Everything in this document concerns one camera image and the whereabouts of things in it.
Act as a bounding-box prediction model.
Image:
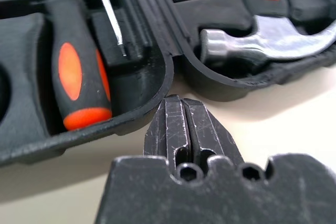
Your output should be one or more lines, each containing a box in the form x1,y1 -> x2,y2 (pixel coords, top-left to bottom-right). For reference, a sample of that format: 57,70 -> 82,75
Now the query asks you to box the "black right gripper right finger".
183,98 -> 245,169

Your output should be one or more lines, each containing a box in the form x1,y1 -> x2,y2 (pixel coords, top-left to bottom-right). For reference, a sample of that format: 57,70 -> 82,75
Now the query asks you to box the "black tool case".
0,0 -> 336,167

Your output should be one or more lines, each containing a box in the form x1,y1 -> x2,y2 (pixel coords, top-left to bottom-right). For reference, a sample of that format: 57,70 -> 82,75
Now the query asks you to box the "steel claw hammer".
199,0 -> 336,71

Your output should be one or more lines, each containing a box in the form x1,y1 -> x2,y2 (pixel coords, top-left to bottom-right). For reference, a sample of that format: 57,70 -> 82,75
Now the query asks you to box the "black orange screwdriver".
44,0 -> 114,132
91,0 -> 128,58

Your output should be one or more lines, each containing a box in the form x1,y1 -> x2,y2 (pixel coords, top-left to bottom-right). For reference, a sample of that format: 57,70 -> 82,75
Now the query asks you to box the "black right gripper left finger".
143,94 -> 196,166

